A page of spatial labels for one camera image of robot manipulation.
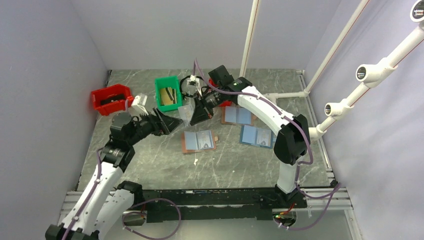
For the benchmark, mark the red bin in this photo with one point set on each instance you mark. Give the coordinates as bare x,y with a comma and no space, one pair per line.
111,99
226,103

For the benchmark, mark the left red bin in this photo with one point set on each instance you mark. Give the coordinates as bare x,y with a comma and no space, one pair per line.
111,99

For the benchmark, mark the right red bin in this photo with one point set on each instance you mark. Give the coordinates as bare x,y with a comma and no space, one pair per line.
226,103

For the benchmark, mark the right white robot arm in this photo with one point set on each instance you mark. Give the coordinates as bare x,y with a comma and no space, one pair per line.
292,132

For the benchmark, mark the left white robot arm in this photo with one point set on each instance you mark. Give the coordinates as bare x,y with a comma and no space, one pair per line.
103,201

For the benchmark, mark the black base bar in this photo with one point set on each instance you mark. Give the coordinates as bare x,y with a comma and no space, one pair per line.
259,203

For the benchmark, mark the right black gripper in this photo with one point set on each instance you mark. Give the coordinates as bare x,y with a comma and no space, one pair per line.
200,114

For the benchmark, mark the white credit card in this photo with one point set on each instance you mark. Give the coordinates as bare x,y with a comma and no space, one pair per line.
186,113

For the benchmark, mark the aluminium rail frame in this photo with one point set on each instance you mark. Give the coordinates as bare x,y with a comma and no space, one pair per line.
319,199

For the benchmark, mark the blue card holder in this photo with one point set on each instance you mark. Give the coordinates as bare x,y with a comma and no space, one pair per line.
256,136

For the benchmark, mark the brown card holder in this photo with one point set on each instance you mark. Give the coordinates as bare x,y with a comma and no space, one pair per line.
199,141
232,115

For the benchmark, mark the gold card in green bin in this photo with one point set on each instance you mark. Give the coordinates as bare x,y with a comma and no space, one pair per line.
168,96

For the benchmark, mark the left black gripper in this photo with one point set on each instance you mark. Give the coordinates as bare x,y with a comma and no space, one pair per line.
169,123

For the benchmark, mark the white pvc pipe frame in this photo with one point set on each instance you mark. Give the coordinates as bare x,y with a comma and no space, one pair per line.
329,39

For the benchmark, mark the green bin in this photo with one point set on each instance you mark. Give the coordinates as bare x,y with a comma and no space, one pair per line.
169,81

